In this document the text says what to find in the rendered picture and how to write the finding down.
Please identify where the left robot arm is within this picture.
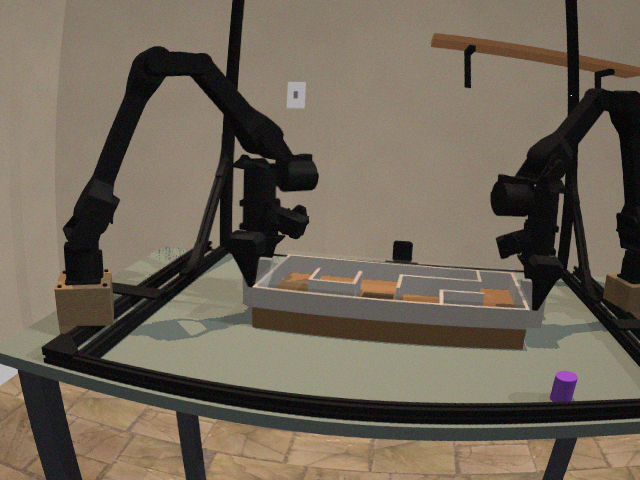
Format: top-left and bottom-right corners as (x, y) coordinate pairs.
(490, 88), (640, 284)

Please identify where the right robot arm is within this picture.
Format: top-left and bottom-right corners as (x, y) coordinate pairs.
(63, 46), (319, 285)

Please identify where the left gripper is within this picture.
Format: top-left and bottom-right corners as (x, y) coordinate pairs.
(517, 215), (564, 311)

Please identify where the purple cylinder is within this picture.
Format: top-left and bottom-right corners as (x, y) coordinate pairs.
(550, 371), (578, 402)

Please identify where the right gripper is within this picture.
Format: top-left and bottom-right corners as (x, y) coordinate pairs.
(225, 193), (285, 287)

